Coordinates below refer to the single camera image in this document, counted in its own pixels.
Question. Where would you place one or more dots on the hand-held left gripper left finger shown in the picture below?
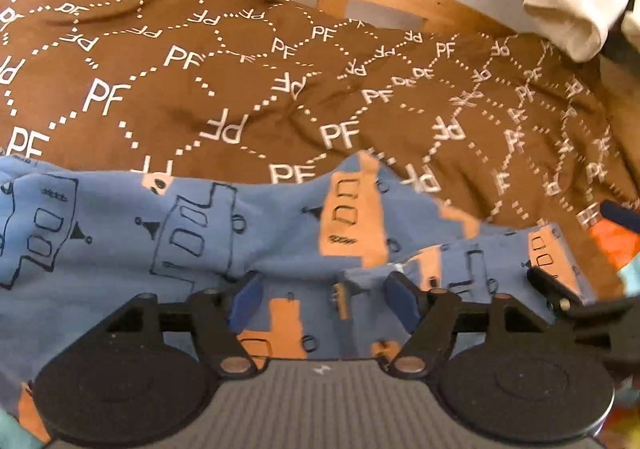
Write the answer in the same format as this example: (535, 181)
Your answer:
(247, 300)

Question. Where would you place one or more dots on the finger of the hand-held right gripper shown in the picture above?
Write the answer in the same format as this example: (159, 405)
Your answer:
(620, 215)
(552, 290)

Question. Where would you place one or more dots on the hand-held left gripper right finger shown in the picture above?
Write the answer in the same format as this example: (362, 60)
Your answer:
(403, 300)

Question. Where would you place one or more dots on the blue printed pants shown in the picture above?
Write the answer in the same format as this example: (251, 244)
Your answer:
(125, 239)

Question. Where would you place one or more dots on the colourful patchwork bed sheet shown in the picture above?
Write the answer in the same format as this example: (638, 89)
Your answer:
(612, 244)

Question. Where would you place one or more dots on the brown patterned blanket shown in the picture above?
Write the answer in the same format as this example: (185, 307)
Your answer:
(260, 79)

